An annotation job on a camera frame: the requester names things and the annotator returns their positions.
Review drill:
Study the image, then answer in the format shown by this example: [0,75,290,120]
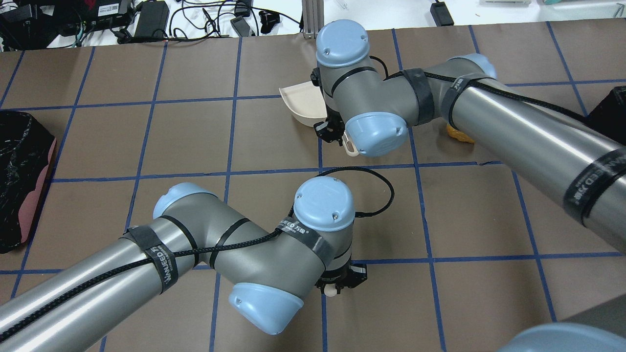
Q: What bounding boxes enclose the cream hand brush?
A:
[323,285,338,298]

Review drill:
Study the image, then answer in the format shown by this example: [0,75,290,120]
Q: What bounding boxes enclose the orange wrapper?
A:
[446,123,475,143]

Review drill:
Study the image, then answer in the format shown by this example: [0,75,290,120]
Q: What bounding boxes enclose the aluminium frame post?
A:
[301,0,324,40]

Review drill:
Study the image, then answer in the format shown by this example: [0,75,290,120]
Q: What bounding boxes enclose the left black lined trash bin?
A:
[0,110,56,254]

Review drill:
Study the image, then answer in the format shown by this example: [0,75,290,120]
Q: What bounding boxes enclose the black small adapter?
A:
[429,0,455,27]

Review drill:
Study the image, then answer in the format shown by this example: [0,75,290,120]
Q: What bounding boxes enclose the right black lined trash bin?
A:
[587,86,626,145]

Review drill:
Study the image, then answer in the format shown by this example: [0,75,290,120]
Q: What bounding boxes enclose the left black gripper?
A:
[315,263,367,294]

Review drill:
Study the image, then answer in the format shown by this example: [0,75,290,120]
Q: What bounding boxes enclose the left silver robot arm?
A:
[1,176,356,352]

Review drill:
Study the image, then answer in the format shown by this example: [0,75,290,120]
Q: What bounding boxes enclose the black lined trash bin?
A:
[587,86,626,145]
[0,110,56,254]

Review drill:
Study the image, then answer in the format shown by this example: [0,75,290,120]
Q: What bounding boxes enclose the beige plastic dustpan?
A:
[279,82,358,157]

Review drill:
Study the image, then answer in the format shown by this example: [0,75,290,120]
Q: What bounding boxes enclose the black power adapter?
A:
[132,0,169,43]

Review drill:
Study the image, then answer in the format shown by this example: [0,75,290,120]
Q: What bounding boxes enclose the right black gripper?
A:
[314,114,346,146]

